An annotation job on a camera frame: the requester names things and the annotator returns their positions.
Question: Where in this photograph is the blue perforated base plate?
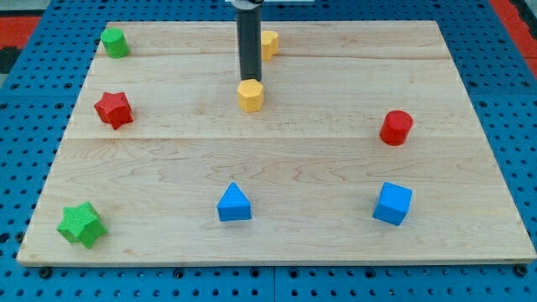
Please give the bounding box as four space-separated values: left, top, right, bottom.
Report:
1 0 536 301

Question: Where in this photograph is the green cylinder block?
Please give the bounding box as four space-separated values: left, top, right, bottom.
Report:
101 28 129 59

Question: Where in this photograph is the red cylinder block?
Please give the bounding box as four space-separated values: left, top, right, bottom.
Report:
379 110 414 146

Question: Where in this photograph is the yellow hexagon block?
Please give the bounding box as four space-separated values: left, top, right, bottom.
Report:
237 79 264 112

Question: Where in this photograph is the blue cube block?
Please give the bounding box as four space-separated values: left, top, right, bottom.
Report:
373 182 413 226

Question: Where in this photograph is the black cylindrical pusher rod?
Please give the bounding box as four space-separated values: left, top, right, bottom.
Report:
235 0 263 81

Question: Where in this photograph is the blue triangle block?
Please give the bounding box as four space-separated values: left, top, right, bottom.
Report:
216 183 252 221

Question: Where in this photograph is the light wooden board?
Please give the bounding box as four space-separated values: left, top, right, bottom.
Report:
18 21 536 267

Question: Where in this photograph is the green star block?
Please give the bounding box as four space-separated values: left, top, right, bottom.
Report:
56 201 108 249

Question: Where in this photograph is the yellow heart block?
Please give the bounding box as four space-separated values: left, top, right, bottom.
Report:
261 30 279 61

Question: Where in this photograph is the red star block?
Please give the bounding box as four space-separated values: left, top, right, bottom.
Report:
94 92 133 130

